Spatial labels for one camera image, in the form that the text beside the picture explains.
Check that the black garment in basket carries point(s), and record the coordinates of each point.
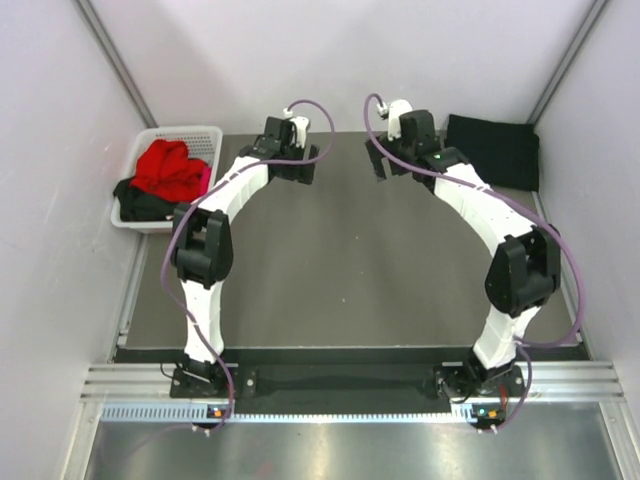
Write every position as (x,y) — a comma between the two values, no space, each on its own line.
(137,205)

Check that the white plastic laundry basket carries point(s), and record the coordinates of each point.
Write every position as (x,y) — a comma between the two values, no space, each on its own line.
(204,142)

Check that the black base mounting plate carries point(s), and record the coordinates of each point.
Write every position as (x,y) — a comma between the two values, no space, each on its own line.
(427,380)

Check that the aluminium frame rail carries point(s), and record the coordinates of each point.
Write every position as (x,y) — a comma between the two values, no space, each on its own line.
(565,381)

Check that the red t shirt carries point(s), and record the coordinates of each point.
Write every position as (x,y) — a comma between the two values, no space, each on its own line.
(167,170)

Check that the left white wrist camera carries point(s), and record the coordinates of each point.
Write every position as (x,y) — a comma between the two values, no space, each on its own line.
(301,127)

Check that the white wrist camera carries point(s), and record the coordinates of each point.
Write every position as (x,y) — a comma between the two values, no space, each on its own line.
(391,112)
(301,127)

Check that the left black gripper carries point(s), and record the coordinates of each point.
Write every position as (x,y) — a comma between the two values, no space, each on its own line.
(302,173)

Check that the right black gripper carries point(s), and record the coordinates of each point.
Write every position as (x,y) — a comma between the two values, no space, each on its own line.
(377,157)

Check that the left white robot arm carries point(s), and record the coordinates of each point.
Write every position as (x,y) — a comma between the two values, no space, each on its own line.
(203,255)

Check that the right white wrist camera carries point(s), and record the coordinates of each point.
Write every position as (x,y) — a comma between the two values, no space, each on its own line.
(391,112)

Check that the pink garment in basket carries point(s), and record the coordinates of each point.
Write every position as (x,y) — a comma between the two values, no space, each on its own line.
(205,178)

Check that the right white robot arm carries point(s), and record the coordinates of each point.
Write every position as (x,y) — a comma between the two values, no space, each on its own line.
(525,267)

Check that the black t shirt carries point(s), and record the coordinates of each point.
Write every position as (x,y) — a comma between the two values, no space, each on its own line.
(503,154)

